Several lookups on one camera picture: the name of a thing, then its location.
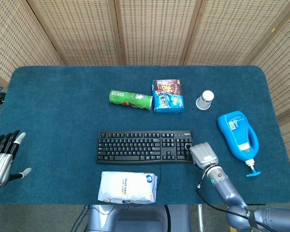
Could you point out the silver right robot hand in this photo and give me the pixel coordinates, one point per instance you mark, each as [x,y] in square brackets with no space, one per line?
[204,154]

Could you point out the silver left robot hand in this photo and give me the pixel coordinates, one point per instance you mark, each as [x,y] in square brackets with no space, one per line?
[0,166]

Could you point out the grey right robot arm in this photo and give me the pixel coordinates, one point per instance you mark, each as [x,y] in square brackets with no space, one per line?
[227,191]

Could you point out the black computer keyboard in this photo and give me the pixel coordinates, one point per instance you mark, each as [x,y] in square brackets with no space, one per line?
[135,147]

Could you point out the blue detergent bottle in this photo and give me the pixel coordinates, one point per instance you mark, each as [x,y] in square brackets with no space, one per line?
[236,130]

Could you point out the white paper cup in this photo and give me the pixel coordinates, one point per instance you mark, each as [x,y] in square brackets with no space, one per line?
[205,100]

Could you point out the white table leg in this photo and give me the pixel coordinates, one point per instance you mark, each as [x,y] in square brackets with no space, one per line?
[200,217]

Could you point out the blue cookie box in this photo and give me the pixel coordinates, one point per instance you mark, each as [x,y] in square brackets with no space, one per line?
[168,100]

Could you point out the white tissue pack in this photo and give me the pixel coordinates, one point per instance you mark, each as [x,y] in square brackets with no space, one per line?
[125,186]

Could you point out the blue table mat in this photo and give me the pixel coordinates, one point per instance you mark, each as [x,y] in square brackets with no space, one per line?
[62,108]

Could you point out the green chips can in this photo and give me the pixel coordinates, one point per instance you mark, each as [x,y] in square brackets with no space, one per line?
[128,99]

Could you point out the grey robot torso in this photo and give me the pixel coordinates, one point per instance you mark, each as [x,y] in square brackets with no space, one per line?
[135,220]

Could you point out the woven bamboo folding screen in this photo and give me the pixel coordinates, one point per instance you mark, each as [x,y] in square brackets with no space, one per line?
[147,31]

